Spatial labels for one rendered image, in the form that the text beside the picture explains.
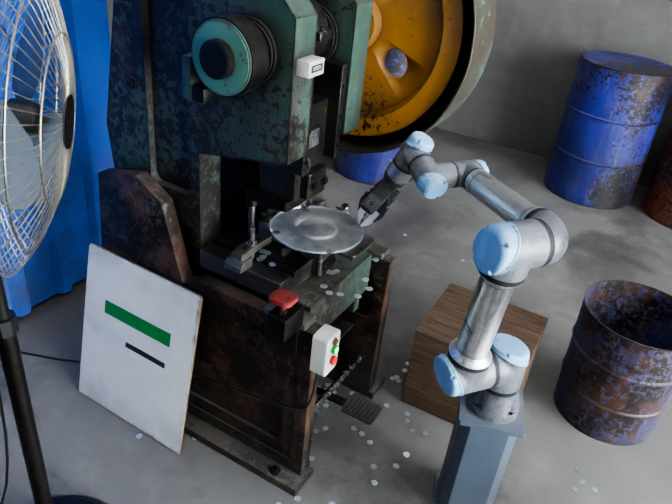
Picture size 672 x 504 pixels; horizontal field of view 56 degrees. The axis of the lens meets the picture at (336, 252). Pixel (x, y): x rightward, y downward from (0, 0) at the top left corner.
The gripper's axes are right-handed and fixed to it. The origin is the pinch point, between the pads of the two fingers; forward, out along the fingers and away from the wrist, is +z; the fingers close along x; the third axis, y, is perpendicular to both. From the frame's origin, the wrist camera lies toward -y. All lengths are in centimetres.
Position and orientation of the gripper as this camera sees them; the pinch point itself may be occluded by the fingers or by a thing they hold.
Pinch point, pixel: (360, 223)
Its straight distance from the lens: 198.3
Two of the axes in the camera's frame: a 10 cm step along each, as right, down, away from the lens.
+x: -7.5, -6.5, 1.1
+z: -4.6, 6.3, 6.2
